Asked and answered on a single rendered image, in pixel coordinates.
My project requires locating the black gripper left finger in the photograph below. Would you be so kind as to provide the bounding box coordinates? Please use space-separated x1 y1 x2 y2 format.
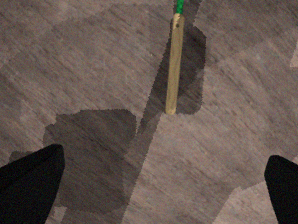
0 144 65 224

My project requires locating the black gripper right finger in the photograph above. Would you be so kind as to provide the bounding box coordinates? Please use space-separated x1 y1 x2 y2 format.
263 156 298 224

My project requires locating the wooden stick with green string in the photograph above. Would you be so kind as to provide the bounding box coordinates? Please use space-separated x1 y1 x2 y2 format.
166 0 185 115

